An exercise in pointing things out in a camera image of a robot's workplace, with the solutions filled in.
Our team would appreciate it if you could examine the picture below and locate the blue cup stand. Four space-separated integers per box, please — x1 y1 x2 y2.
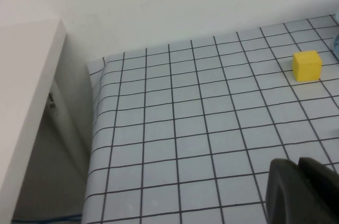
332 34 339 62

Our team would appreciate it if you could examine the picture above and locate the yellow foam cube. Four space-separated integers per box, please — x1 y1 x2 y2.
292 50 323 82

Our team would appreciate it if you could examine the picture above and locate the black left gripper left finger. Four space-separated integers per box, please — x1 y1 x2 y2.
266 158 318 224

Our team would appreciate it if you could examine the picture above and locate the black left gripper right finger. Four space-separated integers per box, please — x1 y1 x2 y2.
298 156 339 224

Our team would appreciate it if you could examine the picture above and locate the white cabinet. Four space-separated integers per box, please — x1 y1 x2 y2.
0 19 94 224

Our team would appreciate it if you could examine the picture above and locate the grid pattern tablecloth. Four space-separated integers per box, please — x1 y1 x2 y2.
81 13 339 224

